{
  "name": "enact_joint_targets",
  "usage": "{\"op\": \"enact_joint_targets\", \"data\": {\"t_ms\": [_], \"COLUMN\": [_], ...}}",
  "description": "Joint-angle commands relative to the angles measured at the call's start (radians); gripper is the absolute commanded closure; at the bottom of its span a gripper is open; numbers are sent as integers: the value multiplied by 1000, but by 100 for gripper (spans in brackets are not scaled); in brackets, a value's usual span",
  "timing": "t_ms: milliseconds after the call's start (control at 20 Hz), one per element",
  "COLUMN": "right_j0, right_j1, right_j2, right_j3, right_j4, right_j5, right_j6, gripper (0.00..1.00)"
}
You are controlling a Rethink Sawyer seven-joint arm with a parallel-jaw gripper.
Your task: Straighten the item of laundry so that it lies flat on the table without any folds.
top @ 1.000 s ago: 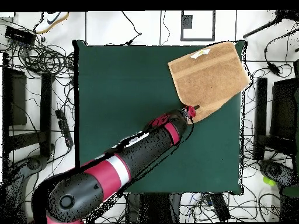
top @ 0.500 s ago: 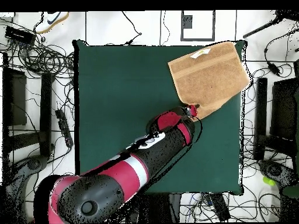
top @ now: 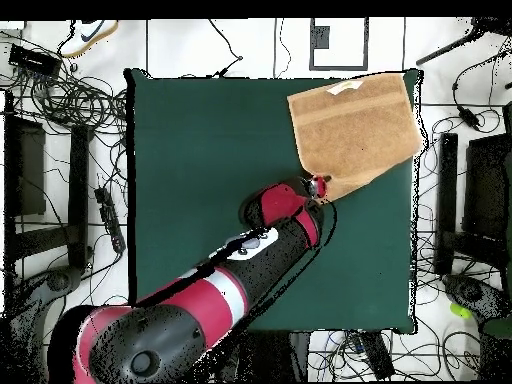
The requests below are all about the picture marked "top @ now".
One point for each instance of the tan terry towel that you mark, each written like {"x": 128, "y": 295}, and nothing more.
{"x": 352, "y": 132}

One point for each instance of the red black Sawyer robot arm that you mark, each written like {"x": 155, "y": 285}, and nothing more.
{"x": 200, "y": 308}

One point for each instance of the dark green table cloth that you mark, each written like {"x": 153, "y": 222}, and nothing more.
{"x": 200, "y": 160}

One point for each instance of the black power adapter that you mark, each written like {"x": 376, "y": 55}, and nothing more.
{"x": 468, "y": 117}

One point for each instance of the dark tripod base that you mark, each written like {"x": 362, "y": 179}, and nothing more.
{"x": 58, "y": 282}
{"x": 466, "y": 290}

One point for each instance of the black tripod pole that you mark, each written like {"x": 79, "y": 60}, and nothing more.
{"x": 448, "y": 48}

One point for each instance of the yellow-green small object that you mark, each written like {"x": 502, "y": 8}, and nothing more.
{"x": 460, "y": 310}

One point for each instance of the person's foot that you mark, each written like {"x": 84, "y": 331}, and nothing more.
{"x": 88, "y": 36}

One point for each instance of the black metal frame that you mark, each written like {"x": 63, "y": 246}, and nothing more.
{"x": 78, "y": 192}
{"x": 447, "y": 180}

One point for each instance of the black robot pedestal stand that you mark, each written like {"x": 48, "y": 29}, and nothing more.
{"x": 280, "y": 356}

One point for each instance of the black network switch box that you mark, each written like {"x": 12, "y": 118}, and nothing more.
{"x": 34, "y": 60}

